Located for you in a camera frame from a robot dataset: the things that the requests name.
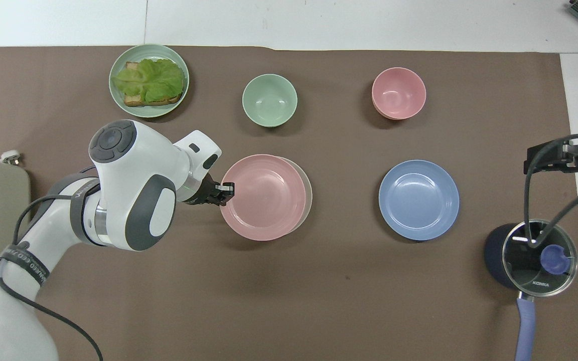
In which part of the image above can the dark blue pot lavender handle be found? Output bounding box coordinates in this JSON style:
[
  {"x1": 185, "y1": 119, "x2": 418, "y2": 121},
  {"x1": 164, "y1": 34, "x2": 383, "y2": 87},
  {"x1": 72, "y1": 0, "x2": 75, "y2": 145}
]
[{"x1": 484, "y1": 221, "x2": 578, "y2": 361}]

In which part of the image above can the blue plate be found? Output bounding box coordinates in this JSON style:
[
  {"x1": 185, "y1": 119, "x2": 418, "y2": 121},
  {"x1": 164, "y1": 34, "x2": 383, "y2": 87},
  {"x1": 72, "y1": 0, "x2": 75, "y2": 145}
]
[{"x1": 379, "y1": 159, "x2": 460, "y2": 242}]

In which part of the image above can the pink plate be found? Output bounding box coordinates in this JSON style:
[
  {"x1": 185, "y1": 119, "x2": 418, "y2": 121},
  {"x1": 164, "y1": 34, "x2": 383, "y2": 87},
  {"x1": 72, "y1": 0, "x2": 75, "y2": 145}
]
[{"x1": 220, "y1": 154, "x2": 307, "y2": 241}]

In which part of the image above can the glass lid with blue knob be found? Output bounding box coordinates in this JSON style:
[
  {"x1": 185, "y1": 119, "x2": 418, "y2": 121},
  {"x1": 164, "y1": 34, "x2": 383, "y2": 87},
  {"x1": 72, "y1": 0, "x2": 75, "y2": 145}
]
[{"x1": 502, "y1": 219, "x2": 578, "y2": 298}]

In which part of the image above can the green bowl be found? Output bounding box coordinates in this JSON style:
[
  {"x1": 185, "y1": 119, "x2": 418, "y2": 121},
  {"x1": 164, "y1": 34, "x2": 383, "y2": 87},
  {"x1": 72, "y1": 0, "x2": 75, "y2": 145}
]
[{"x1": 242, "y1": 74, "x2": 298, "y2": 128}]

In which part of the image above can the toast slice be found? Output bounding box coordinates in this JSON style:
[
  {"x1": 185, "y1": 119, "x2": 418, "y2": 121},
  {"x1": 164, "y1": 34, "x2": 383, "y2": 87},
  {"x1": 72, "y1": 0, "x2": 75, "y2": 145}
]
[{"x1": 123, "y1": 61, "x2": 184, "y2": 107}]

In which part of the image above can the pink bowl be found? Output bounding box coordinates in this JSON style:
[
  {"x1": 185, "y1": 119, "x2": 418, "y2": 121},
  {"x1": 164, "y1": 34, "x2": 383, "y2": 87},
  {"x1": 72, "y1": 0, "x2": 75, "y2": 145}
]
[{"x1": 372, "y1": 67, "x2": 426, "y2": 121}]

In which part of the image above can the green lettuce leaf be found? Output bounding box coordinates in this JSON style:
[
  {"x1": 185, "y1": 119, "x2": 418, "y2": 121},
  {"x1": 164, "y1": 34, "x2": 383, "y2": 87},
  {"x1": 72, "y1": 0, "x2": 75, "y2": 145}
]
[{"x1": 112, "y1": 58, "x2": 186, "y2": 103}]

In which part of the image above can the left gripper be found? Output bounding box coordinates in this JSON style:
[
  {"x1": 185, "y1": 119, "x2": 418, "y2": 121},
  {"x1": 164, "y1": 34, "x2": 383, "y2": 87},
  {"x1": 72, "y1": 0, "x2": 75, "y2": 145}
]
[{"x1": 185, "y1": 173, "x2": 218, "y2": 207}]

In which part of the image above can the green plate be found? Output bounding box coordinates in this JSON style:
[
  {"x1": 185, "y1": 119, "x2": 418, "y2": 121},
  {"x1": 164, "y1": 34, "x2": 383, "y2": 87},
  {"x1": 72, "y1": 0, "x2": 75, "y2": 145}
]
[{"x1": 109, "y1": 44, "x2": 190, "y2": 119}]

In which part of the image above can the beige plate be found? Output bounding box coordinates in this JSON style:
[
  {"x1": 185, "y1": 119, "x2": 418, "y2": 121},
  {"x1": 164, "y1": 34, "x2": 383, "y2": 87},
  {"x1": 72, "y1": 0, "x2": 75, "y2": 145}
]
[{"x1": 274, "y1": 156, "x2": 313, "y2": 234}]

